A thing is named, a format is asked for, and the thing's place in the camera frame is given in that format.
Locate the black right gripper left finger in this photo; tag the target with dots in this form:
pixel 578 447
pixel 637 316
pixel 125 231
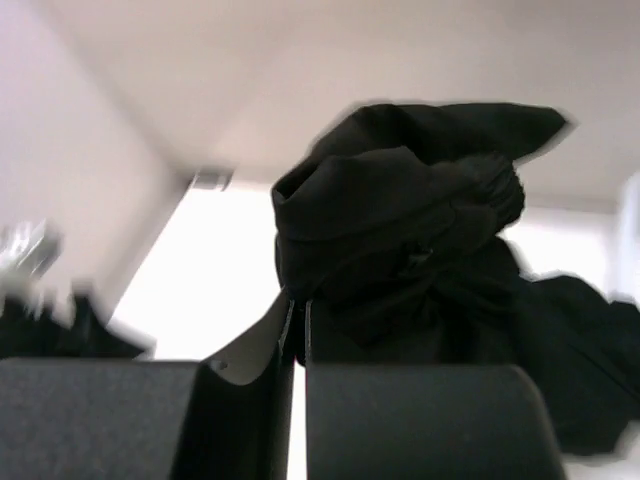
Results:
pixel 225 417

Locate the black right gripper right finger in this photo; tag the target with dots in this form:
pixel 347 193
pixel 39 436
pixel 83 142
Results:
pixel 415 422

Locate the black shorts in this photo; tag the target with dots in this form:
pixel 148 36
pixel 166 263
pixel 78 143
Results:
pixel 394 222

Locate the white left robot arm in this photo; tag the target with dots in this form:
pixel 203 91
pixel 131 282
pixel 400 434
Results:
pixel 28 329

